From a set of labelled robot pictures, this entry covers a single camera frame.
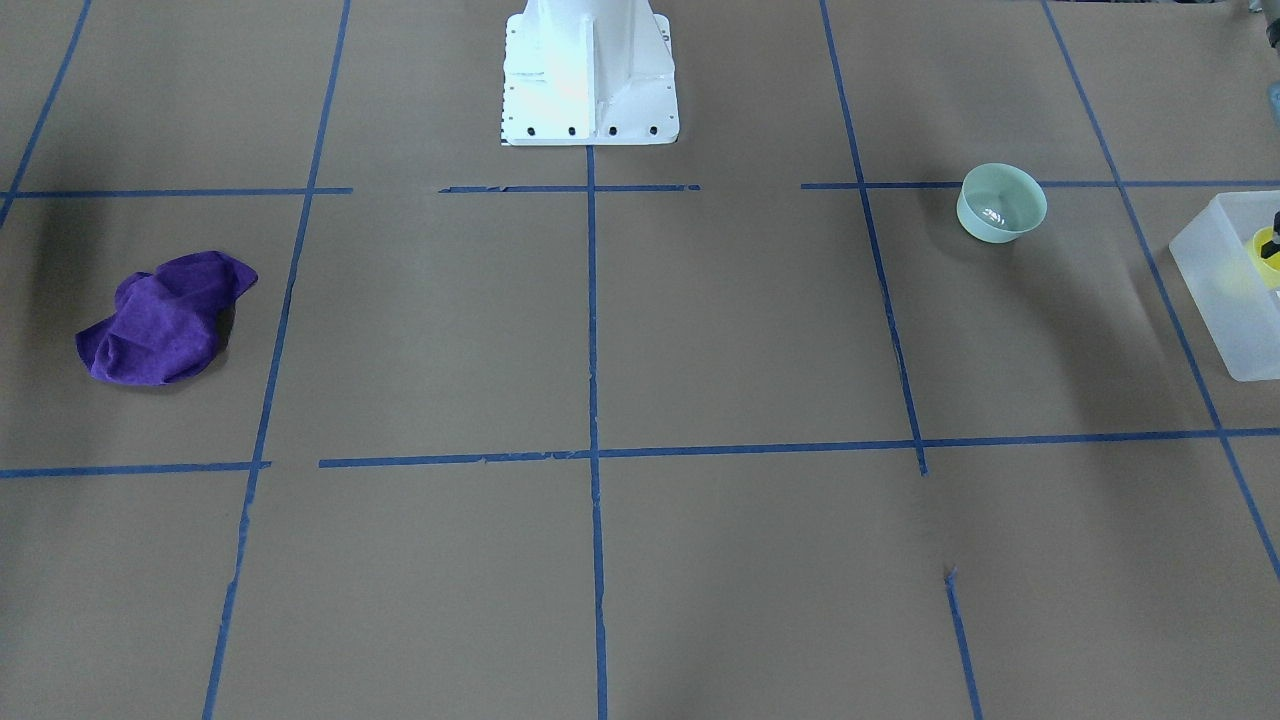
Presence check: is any light green bowl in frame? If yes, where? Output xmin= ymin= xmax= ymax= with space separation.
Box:
xmin=955 ymin=163 xmax=1048 ymax=243

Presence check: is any yellow plastic cup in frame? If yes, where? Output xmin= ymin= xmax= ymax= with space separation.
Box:
xmin=1248 ymin=228 xmax=1280 ymax=291

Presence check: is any crumpled purple cloth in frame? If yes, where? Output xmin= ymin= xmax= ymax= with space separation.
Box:
xmin=76 ymin=251 xmax=259 ymax=387

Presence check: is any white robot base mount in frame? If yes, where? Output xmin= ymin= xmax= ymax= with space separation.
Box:
xmin=500 ymin=1 xmax=681 ymax=147

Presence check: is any translucent plastic box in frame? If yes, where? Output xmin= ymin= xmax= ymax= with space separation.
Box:
xmin=1170 ymin=190 xmax=1279 ymax=382

